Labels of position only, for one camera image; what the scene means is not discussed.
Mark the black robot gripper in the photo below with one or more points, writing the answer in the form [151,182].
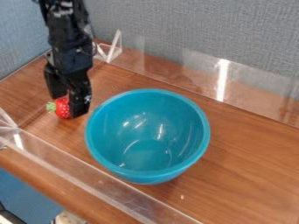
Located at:
[65,71]

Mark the red toy strawberry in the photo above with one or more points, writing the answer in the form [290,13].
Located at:
[60,107]

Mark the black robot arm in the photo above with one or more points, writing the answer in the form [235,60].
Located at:
[67,19]

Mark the blue plastic bowl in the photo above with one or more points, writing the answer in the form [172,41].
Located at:
[147,135]

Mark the clear acrylic front barrier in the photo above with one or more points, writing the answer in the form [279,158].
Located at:
[36,161]

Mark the clear acrylic barrier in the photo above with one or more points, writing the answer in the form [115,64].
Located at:
[263,93]
[36,161]

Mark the clear acrylic back barrier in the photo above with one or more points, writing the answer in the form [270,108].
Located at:
[263,93]

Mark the clear acrylic corner bracket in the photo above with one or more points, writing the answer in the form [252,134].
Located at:
[108,52]

